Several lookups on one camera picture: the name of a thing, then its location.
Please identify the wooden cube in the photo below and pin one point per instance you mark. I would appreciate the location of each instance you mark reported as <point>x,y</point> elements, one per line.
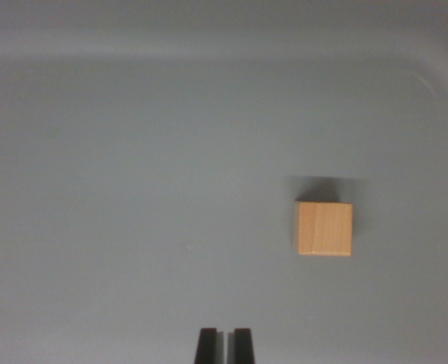
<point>324,229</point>

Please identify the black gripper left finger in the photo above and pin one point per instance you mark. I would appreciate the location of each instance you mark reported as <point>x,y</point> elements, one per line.
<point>207,349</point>

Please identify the grey plastic tray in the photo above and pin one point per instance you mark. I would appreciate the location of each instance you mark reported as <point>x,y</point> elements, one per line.
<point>132,170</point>

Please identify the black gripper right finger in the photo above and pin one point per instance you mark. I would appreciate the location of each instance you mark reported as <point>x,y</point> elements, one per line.
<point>243,349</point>

